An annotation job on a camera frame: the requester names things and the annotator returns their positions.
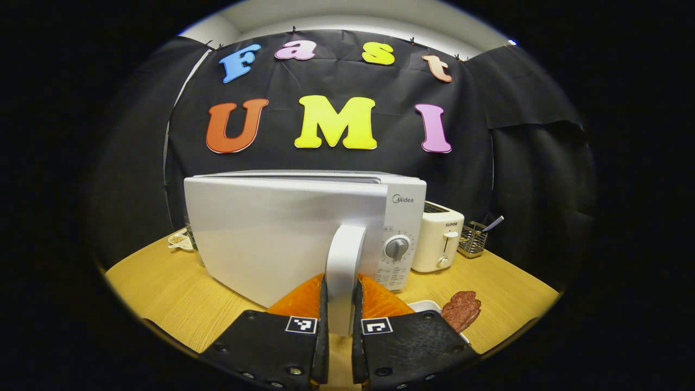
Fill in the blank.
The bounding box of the white microwave oven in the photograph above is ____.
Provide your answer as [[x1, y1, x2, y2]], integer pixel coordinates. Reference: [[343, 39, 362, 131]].
[[184, 170, 427, 337]]

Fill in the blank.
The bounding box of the brown meat piece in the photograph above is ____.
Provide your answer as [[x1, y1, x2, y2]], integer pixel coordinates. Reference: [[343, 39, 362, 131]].
[[441, 291, 482, 333]]

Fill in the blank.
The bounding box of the metal wire basket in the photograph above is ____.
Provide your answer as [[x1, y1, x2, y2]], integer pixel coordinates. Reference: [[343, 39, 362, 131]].
[[458, 221, 488, 258]]

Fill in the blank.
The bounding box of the small white dish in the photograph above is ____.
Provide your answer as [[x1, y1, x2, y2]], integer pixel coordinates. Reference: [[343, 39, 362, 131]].
[[167, 229, 195, 251]]

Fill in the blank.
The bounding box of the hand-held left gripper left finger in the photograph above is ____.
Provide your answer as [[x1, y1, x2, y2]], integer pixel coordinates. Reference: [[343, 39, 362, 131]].
[[200, 273, 330, 389]]

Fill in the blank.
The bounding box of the black backdrop cloth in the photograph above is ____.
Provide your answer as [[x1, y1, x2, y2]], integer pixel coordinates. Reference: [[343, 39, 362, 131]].
[[90, 30, 598, 272]]

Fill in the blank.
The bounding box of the small white tray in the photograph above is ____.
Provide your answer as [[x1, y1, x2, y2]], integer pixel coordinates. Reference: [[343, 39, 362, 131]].
[[408, 300, 470, 344]]

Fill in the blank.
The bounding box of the cream toaster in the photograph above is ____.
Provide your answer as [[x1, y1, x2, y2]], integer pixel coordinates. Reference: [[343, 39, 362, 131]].
[[411, 201, 465, 273]]

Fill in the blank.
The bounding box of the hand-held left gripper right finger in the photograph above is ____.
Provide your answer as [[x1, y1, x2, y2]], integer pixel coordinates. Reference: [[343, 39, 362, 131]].
[[352, 273, 481, 389]]

